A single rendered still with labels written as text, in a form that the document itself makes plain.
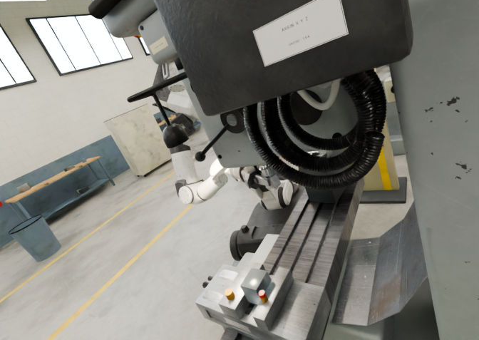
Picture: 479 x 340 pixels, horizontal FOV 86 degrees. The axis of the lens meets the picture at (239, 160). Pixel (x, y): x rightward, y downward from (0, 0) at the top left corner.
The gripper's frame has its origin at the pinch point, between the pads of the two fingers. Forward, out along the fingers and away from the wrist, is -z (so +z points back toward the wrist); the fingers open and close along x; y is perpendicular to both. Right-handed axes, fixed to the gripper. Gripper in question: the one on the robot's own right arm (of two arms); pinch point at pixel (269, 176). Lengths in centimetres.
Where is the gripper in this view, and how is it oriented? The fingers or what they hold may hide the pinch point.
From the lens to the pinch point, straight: 78.0
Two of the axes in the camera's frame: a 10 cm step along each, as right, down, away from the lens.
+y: 3.6, 8.7, 3.3
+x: 7.8, -4.7, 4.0
